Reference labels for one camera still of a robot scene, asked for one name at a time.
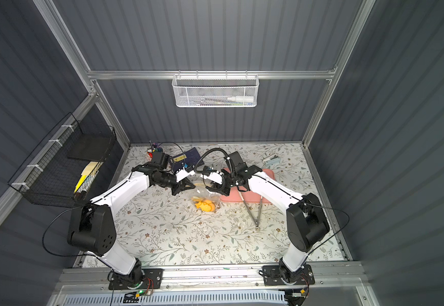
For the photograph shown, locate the small pale green eraser box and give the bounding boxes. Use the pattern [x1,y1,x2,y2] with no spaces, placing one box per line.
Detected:
[263,154,281,168]

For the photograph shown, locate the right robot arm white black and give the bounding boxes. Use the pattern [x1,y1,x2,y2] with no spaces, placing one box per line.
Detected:
[194,148,330,284]

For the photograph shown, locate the pink plastic tray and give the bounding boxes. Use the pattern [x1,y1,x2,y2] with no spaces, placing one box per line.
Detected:
[220,169,276,203]

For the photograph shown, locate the clear resealable bag yellow zip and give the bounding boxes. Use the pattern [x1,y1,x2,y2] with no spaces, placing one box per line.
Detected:
[188,176,221,213]

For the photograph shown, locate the black wire side basket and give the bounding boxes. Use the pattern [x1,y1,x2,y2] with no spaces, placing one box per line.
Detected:
[8,113,117,208]

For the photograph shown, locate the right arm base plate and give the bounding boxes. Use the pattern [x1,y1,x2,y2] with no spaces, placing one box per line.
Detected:
[258,265,315,286]

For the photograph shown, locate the white marker in basket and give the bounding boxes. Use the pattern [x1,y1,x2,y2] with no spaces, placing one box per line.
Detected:
[223,96,255,105]

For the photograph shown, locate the pink pen cup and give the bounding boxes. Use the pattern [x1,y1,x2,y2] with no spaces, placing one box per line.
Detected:
[147,141,164,159]

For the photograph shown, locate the yellow notepad in basket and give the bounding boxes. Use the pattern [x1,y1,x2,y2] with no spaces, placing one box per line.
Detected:
[74,161,103,194]

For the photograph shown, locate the yellow cookie pile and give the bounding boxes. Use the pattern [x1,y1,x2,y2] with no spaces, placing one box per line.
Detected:
[193,198,216,212]

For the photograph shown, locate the white wire wall basket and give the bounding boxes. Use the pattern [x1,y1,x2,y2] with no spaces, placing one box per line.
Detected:
[172,73,260,108]

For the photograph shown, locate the black slab in side basket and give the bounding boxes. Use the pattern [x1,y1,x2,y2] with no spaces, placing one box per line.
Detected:
[66,134,116,162]

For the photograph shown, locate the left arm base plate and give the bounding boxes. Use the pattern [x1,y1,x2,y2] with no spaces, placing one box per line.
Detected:
[107,269,164,291]

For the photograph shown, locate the dark blue book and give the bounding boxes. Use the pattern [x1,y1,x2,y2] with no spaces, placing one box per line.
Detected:
[169,147,201,173]

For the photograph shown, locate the metal kitchen tongs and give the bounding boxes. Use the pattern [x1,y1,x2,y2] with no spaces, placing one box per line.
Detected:
[238,192,263,232]

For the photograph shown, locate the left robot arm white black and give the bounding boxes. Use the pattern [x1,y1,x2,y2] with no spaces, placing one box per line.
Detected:
[66,152,195,288]

